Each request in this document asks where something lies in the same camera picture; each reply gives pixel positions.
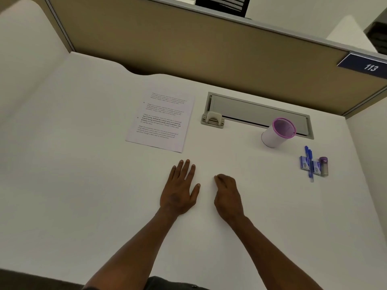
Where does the person's right hand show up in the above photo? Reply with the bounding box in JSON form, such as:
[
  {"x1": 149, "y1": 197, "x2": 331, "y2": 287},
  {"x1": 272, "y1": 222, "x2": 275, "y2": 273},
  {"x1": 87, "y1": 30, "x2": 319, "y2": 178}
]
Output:
[{"x1": 214, "y1": 174, "x2": 245, "y2": 223}]

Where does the beige desk partition panel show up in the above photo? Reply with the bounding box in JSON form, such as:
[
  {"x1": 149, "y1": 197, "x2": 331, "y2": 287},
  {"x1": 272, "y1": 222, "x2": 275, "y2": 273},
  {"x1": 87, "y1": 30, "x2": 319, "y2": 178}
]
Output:
[{"x1": 42, "y1": 0, "x2": 387, "y2": 119}]

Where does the white curved side divider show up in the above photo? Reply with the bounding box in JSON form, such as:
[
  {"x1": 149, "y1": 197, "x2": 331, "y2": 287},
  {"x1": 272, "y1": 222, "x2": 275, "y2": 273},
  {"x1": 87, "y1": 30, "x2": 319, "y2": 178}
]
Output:
[{"x1": 0, "y1": 0, "x2": 75, "y2": 124}]

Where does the white cup with pink rim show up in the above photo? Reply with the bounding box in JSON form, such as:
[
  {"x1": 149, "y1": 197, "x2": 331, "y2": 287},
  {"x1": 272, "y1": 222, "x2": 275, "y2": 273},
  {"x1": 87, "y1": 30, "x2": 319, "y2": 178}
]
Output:
[{"x1": 261, "y1": 118, "x2": 297, "y2": 148}]

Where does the person's dark clothing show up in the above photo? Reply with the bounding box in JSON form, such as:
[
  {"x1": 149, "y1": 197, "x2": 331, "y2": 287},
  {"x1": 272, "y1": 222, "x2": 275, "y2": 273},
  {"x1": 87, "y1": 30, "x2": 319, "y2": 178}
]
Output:
[{"x1": 145, "y1": 276, "x2": 210, "y2": 290}]

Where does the beige cable port flap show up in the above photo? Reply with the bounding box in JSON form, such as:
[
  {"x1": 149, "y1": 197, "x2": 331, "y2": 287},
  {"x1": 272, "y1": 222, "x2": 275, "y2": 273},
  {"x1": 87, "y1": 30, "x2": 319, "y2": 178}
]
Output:
[{"x1": 201, "y1": 111, "x2": 225, "y2": 129}]

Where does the grey desk cable tray cover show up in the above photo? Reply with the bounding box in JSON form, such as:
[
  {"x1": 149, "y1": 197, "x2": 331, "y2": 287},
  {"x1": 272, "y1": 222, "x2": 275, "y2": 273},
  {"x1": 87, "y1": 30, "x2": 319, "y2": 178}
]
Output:
[{"x1": 207, "y1": 92, "x2": 314, "y2": 140}]

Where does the person's left hand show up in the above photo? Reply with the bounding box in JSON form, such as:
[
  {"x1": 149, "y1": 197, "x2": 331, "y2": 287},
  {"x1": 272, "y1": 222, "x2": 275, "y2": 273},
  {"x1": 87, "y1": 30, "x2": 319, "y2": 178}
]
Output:
[{"x1": 160, "y1": 159, "x2": 201, "y2": 216}]

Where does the person's right forearm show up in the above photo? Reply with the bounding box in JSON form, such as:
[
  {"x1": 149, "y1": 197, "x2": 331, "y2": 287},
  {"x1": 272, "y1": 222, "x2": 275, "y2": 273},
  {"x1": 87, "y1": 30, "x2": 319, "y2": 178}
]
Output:
[{"x1": 231, "y1": 215, "x2": 324, "y2": 290}]

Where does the printed white paper sheet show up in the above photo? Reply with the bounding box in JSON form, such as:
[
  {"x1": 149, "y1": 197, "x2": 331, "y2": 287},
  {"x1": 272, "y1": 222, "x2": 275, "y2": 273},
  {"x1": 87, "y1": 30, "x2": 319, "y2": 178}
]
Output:
[{"x1": 125, "y1": 91, "x2": 196, "y2": 153}]

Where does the person's left forearm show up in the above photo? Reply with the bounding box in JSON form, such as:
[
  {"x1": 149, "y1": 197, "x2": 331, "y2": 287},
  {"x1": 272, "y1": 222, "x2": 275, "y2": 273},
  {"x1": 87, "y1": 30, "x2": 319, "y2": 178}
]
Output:
[{"x1": 83, "y1": 207, "x2": 179, "y2": 290}]

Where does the black striped object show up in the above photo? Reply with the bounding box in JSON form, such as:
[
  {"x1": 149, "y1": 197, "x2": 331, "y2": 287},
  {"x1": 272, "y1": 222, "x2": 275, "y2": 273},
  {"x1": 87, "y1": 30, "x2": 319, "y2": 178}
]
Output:
[{"x1": 195, "y1": 0, "x2": 252, "y2": 18}]

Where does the dark blue number sign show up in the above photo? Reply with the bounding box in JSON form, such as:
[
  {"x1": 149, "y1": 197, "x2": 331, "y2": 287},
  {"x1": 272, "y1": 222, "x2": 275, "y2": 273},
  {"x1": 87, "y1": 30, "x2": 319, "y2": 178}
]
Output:
[{"x1": 336, "y1": 53, "x2": 387, "y2": 79}]

